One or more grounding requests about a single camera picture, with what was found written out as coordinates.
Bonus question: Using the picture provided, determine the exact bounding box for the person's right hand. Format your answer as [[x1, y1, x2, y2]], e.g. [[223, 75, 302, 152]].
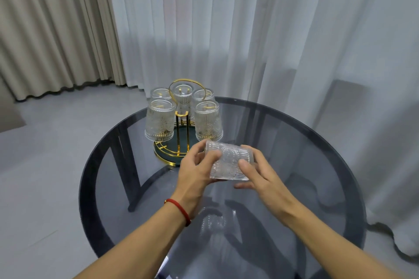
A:
[[234, 145, 300, 228]]

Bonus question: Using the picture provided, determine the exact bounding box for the person's left hand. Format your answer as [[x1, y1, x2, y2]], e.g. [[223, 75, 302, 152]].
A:
[[170, 140, 223, 220]]

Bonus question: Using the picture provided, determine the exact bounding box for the embossed clear glass cup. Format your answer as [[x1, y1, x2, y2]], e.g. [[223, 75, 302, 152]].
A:
[[170, 83, 194, 114], [144, 99, 177, 142], [191, 89, 216, 107], [149, 87, 174, 103], [203, 140, 255, 181], [191, 100, 224, 142]]

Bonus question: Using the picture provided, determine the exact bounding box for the person's right forearm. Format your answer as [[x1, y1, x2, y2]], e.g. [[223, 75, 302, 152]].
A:
[[284, 204, 408, 279]]

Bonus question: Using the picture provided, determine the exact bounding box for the person's left forearm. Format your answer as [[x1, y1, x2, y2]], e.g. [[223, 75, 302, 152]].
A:
[[74, 204, 188, 279]]

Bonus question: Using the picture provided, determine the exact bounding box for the gold cup rack green tray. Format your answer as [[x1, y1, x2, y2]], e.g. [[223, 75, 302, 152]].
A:
[[153, 78, 214, 168]]

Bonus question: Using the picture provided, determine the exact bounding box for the white sheer curtain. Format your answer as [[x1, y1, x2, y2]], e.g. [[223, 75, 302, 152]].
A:
[[104, 0, 419, 257]]

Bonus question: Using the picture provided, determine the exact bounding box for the beige curtain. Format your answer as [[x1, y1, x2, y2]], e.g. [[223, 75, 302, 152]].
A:
[[0, 0, 127, 102]]

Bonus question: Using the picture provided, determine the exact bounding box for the brown furniture corner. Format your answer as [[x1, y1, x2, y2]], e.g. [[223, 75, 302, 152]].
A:
[[0, 75, 27, 133]]

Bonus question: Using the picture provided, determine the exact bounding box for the red string bracelet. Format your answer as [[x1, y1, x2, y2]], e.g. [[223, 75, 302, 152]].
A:
[[164, 199, 192, 227]]

